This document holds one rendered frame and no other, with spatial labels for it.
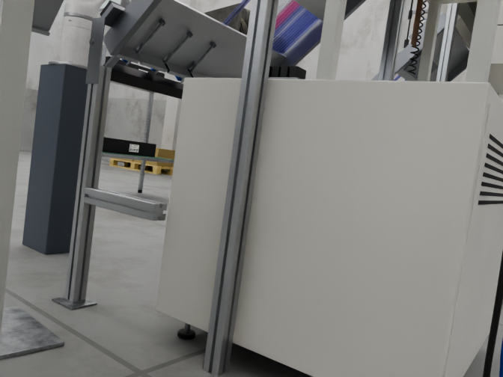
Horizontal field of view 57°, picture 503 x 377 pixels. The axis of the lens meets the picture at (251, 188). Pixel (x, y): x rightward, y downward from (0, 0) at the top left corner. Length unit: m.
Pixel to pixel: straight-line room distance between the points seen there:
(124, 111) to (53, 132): 7.93
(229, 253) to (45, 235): 1.05
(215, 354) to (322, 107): 0.54
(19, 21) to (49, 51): 10.48
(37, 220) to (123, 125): 7.89
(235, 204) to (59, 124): 1.03
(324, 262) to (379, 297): 0.12
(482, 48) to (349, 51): 5.89
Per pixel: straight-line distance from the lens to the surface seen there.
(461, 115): 0.82
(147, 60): 1.42
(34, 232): 1.95
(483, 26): 0.86
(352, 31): 6.78
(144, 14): 1.27
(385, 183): 0.84
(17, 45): 1.08
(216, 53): 1.57
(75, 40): 1.92
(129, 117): 9.60
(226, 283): 0.97
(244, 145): 0.93
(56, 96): 1.86
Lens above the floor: 0.45
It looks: 4 degrees down
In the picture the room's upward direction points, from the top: 8 degrees clockwise
